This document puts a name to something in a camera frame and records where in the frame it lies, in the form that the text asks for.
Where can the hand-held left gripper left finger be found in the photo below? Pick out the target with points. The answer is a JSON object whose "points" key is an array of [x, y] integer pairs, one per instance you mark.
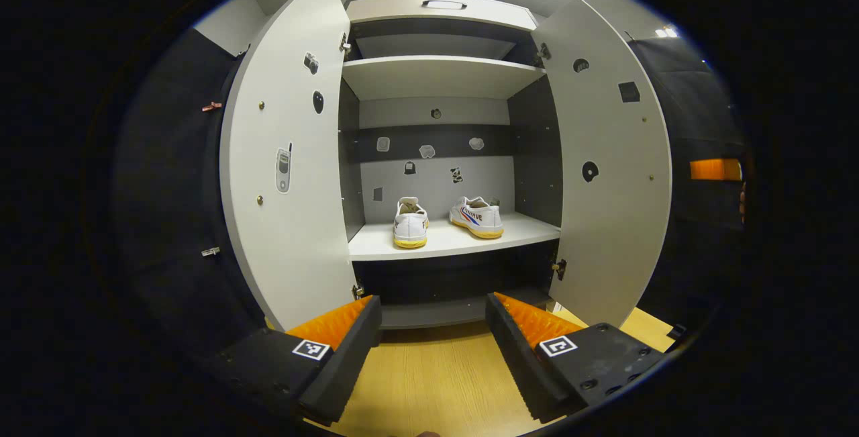
{"points": [[345, 373]]}

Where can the white grey shoe cabinet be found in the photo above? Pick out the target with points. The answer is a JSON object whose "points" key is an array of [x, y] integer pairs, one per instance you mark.
{"points": [[456, 239]]}

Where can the white cabinet door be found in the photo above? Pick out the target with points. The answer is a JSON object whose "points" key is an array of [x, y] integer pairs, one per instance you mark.
{"points": [[617, 222], [302, 242]]}

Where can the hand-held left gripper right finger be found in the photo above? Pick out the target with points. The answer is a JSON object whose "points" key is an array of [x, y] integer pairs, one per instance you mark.
{"points": [[520, 370]]}

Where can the pink cloth clip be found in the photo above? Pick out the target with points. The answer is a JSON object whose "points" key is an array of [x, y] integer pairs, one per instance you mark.
{"points": [[211, 107]]}

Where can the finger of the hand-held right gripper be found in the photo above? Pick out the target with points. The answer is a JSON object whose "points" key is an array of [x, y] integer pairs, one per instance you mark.
{"points": [[715, 169]]}

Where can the black backdrop cloth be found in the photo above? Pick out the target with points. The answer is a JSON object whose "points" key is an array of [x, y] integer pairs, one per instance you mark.
{"points": [[698, 108], [168, 188]]}

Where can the small ceiling light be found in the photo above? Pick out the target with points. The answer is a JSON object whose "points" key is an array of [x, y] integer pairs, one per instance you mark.
{"points": [[666, 32]]}

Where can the white canvas shoe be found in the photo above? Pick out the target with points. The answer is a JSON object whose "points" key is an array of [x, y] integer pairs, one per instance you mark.
{"points": [[478, 219], [411, 225]]}

